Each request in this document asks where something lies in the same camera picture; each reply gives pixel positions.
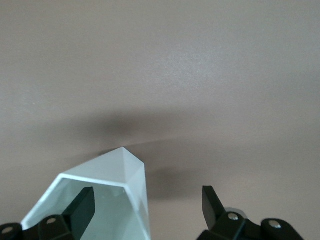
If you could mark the white hexagonal cup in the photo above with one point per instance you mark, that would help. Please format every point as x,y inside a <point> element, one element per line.
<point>130,175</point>

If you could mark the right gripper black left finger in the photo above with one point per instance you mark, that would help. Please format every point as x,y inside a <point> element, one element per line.
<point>77,215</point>

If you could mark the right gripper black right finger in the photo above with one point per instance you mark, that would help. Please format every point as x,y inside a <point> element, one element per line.
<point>212,212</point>

